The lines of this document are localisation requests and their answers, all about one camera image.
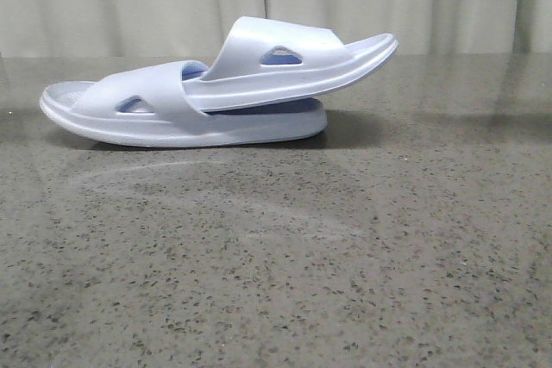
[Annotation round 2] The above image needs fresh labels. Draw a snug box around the light blue slipper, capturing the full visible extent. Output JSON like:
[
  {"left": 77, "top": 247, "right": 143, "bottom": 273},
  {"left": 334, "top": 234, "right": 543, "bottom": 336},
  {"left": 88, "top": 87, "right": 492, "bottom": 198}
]
[
  {"left": 40, "top": 60, "right": 327, "bottom": 147},
  {"left": 182, "top": 16, "right": 398, "bottom": 112}
]

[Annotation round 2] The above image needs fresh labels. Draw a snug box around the white curtain backdrop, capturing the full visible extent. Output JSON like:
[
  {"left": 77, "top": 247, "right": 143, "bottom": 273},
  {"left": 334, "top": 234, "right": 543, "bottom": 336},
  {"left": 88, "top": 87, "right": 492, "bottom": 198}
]
[{"left": 1, "top": 0, "right": 551, "bottom": 58}]

